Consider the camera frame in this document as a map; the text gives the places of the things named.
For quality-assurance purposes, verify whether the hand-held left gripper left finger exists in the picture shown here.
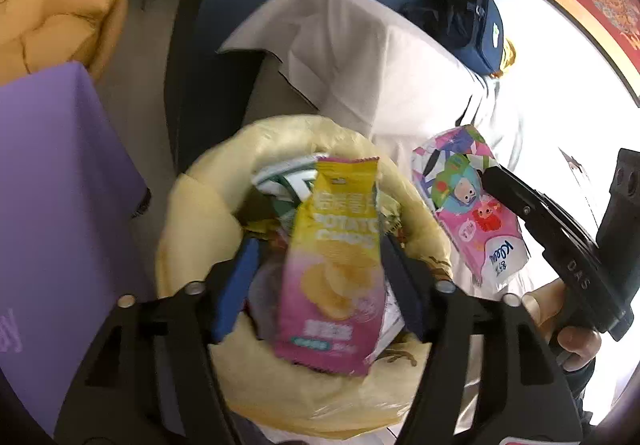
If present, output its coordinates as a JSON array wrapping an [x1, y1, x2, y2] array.
[[54, 237, 261, 445]]

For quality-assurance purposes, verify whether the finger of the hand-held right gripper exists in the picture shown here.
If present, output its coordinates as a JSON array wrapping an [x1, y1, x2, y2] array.
[[481, 166, 598, 257]]

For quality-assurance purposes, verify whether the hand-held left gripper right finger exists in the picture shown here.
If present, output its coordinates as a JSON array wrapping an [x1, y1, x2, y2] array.
[[382, 235, 583, 445]]

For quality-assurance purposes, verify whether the pink cartoon snack packet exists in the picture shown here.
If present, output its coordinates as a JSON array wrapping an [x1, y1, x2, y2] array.
[[411, 125, 531, 295]]

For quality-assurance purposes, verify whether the yellow and pink chips bag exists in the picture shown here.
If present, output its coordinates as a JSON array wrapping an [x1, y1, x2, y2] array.
[[272, 156, 388, 377]]

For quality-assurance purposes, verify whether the green and white wrapper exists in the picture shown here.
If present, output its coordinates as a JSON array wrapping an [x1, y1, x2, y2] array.
[[250, 154, 321, 207]]

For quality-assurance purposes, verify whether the yellow bin liner bag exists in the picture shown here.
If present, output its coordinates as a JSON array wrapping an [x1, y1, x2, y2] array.
[[155, 114, 453, 441]]

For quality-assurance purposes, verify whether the person's right hand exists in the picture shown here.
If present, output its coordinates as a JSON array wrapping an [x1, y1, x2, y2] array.
[[522, 277, 601, 366]]

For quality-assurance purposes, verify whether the yellow plush toy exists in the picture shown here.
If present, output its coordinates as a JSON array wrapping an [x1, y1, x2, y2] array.
[[490, 38, 518, 78]]

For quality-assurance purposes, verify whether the navy backpack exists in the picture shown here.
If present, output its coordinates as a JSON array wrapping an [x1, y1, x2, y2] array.
[[400, 0, 503, 76]]

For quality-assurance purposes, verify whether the purple tablecloth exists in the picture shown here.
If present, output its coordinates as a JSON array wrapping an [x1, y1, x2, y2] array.
[[0, 60, 151, 436]]

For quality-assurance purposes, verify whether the yellow leather armchair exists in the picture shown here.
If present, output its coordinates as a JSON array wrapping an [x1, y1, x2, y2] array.
[[0, 0, 130, 86]]

